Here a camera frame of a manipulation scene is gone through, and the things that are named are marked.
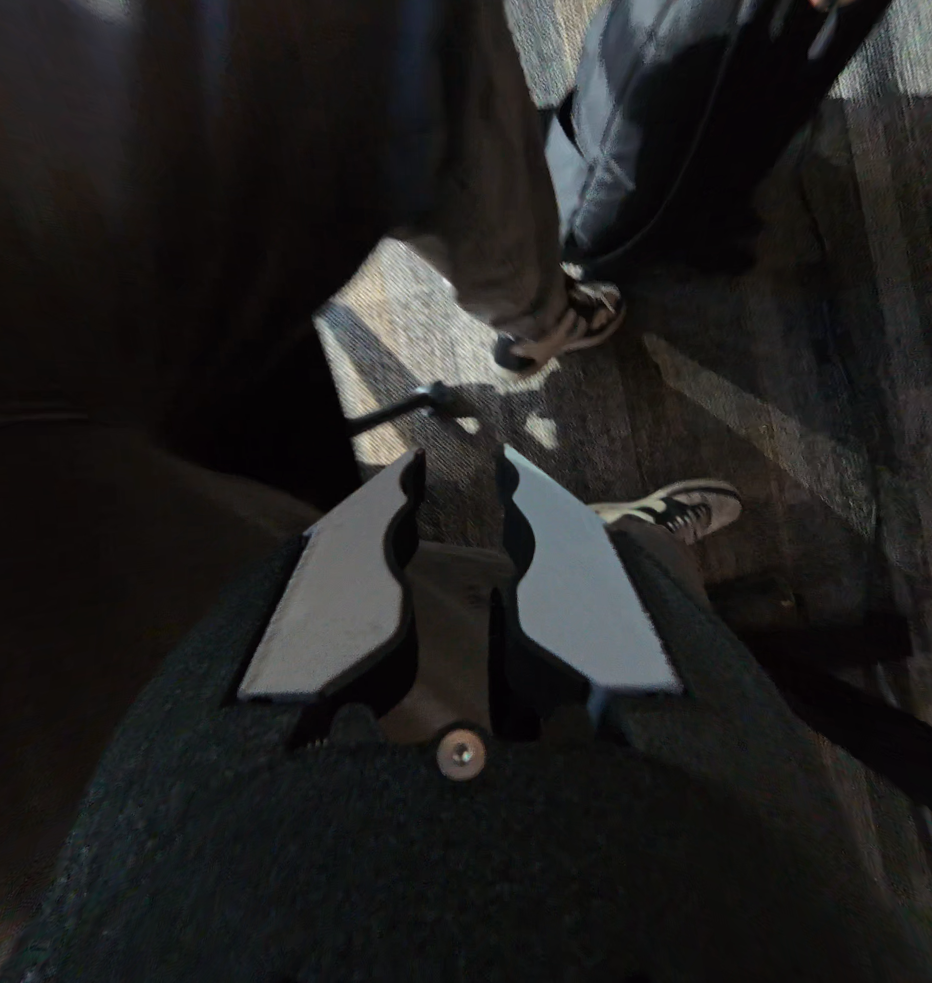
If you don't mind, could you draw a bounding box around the person's leg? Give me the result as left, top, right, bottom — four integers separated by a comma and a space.
382, 1, 575, 331

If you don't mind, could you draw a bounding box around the black white sneaker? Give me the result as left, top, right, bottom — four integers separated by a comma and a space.
589, 480, 744, 546
490, 277, 628, 377

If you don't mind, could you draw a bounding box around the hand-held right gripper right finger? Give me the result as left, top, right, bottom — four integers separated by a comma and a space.
494, 446, 685, 700

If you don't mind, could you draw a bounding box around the dark backpack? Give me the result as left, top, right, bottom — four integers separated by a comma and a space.
543, 1, 897, 270

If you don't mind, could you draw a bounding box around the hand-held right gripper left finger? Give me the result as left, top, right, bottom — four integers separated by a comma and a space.
236, 449, 429, 708

